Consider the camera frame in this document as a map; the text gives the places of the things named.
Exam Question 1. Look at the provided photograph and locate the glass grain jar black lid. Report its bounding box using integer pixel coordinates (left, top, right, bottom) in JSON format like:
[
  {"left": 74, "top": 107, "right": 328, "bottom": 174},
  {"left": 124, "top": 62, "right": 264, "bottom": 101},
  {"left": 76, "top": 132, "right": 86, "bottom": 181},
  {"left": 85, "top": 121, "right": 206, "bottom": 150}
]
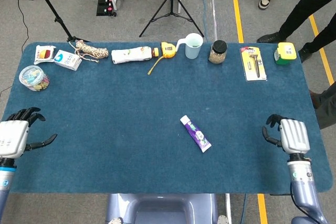
[{"left": 208, "top": 40, "right": 228, "bottom": 65}]

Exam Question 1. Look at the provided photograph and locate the person in black trousers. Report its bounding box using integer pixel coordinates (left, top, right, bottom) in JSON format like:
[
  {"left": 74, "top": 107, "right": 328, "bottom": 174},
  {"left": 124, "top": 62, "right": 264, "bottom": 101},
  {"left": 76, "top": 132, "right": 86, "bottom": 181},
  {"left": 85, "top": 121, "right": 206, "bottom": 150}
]
[{"left": 256, "top": 0, "right": 336, "bottom": 63}]

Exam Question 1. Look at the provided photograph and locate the beige twine rope bundle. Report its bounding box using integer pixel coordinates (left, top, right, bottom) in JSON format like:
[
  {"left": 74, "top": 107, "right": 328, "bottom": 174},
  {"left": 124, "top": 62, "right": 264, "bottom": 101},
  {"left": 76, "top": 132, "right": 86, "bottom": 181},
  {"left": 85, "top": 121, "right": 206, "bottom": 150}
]
[{"left": 68, "top": 39, "right": 109, "bottom": 64}]

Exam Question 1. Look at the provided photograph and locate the light blue plastic pitcher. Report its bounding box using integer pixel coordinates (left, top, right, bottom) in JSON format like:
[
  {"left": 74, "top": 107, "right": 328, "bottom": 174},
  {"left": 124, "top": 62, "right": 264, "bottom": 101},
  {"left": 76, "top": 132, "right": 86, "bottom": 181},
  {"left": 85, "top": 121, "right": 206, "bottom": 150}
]
[{"left": 176, "top": 33, "right": 204, "bottom": 60}]

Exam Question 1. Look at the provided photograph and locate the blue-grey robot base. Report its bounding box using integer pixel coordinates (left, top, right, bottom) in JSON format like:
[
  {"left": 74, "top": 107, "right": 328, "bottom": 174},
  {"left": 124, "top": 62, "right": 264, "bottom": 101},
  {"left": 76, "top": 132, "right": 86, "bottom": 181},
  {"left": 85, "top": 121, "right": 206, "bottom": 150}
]
[{"left": 105, "top": 193, "right": 218, "bottom": 224}]

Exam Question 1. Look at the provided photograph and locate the blue felt table mat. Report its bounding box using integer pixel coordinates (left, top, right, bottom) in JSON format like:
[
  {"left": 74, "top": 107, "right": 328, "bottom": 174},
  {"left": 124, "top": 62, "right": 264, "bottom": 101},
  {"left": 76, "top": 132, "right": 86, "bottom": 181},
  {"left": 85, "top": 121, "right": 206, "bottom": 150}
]
[{"left": 0, "top": 41, "right": 334, "bottom": 195}]

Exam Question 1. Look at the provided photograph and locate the black slanted light stand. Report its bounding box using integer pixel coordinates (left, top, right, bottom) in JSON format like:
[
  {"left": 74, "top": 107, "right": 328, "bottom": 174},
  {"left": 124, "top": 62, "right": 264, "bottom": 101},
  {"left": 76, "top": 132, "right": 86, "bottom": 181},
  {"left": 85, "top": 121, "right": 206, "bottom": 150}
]
[{"left": 27, "top": 0, "right": 91, "bottom": 43}]

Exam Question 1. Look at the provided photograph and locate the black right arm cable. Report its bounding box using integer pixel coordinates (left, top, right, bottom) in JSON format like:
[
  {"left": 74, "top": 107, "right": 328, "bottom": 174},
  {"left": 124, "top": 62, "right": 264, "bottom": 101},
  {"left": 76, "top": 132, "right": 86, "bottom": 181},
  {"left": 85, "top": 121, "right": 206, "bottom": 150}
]
[{"left": 289, "top": 182, "right": 329, "bottom": 224}]

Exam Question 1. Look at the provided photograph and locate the white blue tissue pack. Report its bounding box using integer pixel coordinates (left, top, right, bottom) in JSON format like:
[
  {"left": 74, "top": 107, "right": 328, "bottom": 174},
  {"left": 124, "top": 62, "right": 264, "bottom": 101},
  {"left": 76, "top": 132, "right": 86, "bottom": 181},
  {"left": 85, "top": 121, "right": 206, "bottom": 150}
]
[{"left": 54, "top": 49, "right": 82, "bottom": 71}]

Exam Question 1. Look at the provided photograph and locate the white bottle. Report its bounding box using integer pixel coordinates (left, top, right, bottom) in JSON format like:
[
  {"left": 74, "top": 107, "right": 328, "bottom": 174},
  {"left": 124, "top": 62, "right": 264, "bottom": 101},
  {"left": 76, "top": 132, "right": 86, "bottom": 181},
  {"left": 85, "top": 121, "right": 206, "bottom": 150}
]
[{"left": 111, "top": 46, "right": 160, "bottom": 65}]

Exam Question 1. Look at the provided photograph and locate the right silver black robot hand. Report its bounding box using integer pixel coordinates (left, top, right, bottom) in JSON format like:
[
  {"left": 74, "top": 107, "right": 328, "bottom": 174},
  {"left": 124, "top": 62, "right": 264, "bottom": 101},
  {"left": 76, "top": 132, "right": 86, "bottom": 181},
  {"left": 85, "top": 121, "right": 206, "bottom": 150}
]
[{"left": 261, "top": 114, "right": 311, "bottom": 155}]

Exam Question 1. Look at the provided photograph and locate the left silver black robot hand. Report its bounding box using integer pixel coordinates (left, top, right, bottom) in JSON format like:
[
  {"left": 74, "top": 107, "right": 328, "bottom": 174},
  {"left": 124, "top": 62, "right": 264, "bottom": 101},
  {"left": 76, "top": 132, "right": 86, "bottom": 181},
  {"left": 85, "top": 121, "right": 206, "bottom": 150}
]
[{"left": 0, "top": 107, "right": 58, "bottom": 159}]

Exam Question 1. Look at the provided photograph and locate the green box yellow lid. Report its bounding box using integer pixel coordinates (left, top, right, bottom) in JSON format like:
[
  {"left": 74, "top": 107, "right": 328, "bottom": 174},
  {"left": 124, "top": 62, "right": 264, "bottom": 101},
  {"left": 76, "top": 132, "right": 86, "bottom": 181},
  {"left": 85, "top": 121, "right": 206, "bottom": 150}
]
[{"left": 274, "top": 42, "right": 297, "bottom": 66}]

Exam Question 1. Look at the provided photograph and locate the person in grey trousers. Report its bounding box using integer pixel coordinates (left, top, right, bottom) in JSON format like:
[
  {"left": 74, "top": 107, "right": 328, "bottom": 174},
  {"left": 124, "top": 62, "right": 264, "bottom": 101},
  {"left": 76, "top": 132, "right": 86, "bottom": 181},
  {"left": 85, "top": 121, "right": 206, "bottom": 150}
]
[{"left": 309, "top": 82, "right": 336, "bottom": 130}]

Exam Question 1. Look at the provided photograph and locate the clear tub of coloured clips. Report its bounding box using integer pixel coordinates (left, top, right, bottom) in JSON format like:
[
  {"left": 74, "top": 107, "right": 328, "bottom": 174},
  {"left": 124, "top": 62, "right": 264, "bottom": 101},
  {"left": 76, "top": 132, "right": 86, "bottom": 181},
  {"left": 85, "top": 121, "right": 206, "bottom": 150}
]
[{"left": 18, "top": 65, "right": 50, "bottom": 92}]

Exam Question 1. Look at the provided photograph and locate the yellow tape measure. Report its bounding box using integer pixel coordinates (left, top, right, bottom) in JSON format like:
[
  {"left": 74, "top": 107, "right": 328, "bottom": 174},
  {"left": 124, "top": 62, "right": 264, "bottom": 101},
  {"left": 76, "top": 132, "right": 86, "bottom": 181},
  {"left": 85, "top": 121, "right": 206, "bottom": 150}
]
[{"left": 147, "top": 41, "right": 177, "bottom": 76}]

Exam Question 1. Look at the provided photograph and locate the yellow razor blister pack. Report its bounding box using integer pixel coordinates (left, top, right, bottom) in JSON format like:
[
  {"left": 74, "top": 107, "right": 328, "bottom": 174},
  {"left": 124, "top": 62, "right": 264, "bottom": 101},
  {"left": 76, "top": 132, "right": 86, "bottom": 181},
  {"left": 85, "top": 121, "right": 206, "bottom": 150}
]
[{"left": 240, "top": 46, "right": 268, "bottom": 82}]

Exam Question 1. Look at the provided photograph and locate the white red snack packet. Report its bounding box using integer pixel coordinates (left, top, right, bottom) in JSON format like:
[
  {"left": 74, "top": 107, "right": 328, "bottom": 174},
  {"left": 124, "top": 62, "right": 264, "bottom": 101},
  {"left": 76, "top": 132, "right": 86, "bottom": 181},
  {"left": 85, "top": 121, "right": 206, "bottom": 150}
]
[{"left": 33, "top": 45, "right": 57, "bottom": 66}]

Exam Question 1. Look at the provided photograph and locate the thin black floor cable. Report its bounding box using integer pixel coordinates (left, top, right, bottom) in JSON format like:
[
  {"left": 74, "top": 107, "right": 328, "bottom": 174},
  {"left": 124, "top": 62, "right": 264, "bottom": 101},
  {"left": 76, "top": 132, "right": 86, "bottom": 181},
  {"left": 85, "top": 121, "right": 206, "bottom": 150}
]
[{"left": 0, "top": 0, "right": 29, "bottom": 96}]

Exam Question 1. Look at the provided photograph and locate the purple toothpaste tube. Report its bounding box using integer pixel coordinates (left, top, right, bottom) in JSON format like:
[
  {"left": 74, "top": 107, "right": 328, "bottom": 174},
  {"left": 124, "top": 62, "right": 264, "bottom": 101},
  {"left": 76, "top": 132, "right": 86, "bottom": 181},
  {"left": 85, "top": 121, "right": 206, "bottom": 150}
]
[{"left": 180, "top": 115, "right": 212, "bottom": 153}]

